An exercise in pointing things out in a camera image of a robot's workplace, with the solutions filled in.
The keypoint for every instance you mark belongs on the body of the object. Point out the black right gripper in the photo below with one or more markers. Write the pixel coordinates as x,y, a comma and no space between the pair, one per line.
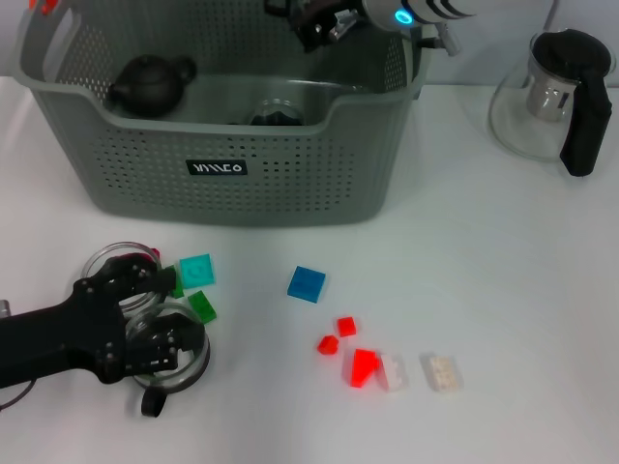
314,24

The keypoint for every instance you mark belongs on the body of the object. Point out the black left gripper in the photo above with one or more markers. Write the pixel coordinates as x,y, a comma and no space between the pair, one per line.
72,333

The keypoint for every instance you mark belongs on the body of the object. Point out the green toy brick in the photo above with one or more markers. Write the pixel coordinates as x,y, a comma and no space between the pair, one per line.
203,307
179,291

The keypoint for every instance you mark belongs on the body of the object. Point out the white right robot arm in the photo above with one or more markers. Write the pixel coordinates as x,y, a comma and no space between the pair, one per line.
435,9

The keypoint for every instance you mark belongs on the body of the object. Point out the grey perforated storage bin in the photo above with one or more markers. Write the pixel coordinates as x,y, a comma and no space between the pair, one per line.
193,193

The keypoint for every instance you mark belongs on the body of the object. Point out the cyan square brick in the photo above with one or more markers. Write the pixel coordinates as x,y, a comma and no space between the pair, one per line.
196,270

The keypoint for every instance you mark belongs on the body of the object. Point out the black clay teapot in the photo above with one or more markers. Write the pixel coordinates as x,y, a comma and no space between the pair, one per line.
145,87

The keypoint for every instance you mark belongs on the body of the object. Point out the blue square brick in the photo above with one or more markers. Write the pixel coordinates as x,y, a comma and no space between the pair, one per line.
306,284

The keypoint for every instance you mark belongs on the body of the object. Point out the small red rounded brick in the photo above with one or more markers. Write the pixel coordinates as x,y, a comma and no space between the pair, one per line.
328,344

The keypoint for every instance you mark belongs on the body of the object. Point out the small red square brick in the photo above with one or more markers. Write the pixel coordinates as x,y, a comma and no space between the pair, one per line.
347,327

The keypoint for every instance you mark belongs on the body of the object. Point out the large red slope brick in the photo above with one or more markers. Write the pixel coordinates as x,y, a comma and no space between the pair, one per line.
362,367

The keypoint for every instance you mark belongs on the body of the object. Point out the white translucent brick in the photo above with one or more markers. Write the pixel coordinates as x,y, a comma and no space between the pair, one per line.
394,372

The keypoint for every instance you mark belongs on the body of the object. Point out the beige studded brick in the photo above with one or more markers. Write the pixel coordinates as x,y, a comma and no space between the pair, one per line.
442,372

